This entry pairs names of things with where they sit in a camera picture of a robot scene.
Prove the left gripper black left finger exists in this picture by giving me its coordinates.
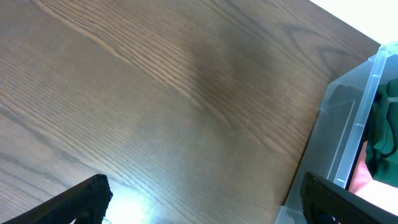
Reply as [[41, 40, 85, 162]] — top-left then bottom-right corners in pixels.
[[4, 174, 113, 224]]

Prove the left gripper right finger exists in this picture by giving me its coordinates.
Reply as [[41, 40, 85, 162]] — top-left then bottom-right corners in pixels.
[[300, 172, 397, 224]]

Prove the salmon pink garment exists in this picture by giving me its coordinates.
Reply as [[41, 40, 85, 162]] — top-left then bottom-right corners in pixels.
[[349, 141, 398, 215]]

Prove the dark green garment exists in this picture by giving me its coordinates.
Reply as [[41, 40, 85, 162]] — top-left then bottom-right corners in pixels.
[[366, 79, 397, 187]]

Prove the clear plastic storage bin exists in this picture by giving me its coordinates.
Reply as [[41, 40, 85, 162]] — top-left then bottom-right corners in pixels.
[[275, 42, 397, 224]]

